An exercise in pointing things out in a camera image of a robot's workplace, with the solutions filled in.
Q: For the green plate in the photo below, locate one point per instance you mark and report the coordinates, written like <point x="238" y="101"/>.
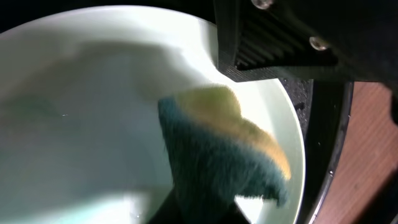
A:
<point x="80" y="138"/>

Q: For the round black tray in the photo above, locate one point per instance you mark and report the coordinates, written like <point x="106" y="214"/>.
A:
<point x="322" y="108"/>

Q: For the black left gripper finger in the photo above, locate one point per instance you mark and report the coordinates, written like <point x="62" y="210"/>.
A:
<point x="170" y="213"/>

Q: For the green yellow sponge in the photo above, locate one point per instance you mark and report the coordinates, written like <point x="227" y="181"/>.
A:
<point x="216" y="154"/>

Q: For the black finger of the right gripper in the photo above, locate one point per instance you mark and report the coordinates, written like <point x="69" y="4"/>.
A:
<point x="261" y="39"/>

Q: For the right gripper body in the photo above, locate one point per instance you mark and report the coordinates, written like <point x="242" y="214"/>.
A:
<point x="363" y="33"/>

